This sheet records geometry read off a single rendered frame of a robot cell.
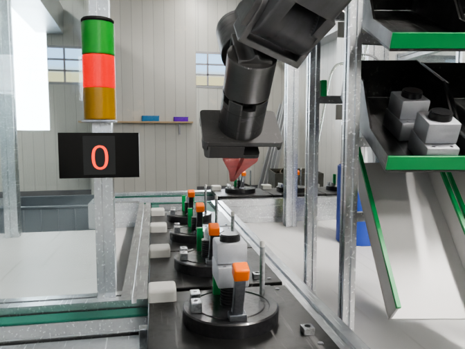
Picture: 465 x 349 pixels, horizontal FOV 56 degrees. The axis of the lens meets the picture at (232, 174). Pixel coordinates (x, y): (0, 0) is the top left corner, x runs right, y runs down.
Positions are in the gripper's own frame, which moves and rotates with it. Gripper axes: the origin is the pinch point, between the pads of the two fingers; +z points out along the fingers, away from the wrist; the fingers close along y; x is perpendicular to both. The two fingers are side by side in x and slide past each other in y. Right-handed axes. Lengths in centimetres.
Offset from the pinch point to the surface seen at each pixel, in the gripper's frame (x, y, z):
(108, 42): -19.7, 17.9, -8.9
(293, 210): -64, -43, 89
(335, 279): -11, -35, 52
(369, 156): -54, -58, 49
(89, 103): -13.2, 20.9, -2.1
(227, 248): 8.8, 1.1, 5.9
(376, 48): -107, -77, 40
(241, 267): 14.0, 0.2, 2.4
